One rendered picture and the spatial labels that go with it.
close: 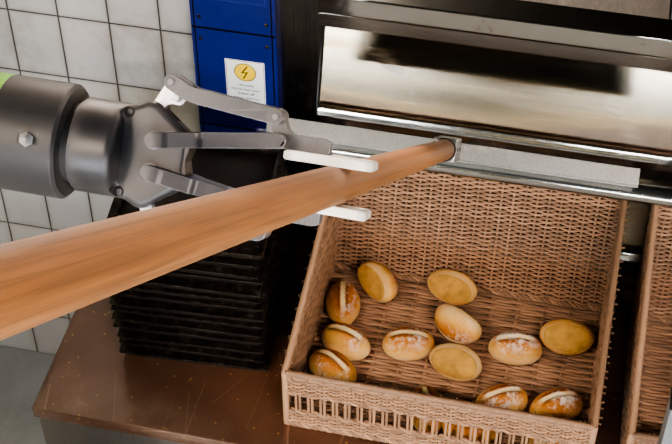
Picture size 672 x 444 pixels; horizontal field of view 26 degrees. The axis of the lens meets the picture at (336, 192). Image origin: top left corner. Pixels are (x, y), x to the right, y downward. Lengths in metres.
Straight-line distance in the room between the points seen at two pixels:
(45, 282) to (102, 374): 2.29
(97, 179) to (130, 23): 1.62
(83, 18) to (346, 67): 0.50
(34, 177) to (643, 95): 1.66
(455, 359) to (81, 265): 2.20
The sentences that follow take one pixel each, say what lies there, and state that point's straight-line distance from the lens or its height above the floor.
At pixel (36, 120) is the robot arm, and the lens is 1.14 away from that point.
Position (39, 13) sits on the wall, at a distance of 2.81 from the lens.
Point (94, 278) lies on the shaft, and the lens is 0.53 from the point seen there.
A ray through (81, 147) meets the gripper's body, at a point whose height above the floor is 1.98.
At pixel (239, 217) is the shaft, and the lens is 0.75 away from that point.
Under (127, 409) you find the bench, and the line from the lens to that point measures 2.72.
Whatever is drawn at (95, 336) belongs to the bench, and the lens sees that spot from 2.84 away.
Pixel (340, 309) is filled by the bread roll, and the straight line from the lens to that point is 2.77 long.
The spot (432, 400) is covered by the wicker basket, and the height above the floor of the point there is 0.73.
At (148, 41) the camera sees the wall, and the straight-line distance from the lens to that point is 2.76.
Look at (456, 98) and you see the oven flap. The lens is 2.66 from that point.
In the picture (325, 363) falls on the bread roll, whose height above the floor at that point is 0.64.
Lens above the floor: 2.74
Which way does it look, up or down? 45 degrees down
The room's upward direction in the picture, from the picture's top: straight up
